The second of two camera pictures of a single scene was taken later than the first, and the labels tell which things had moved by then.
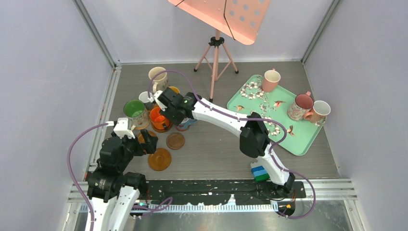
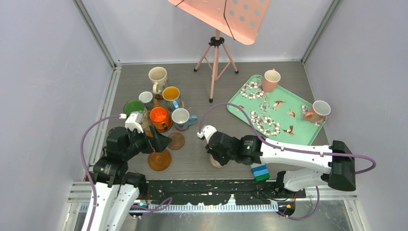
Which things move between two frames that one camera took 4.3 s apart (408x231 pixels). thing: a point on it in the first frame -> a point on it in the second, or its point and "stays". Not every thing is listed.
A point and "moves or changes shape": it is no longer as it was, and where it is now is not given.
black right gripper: (176, 121) -> (222, 161)
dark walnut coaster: (175, 141) stays
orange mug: (158, 119) stays
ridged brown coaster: (160, 160) stays
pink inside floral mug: (302, 103) -> (214, 162)
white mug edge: (320, 109) stays
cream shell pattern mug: (160, 81) stays
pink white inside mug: (271, 80) stays
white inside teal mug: (184, 124) moves or changes shape
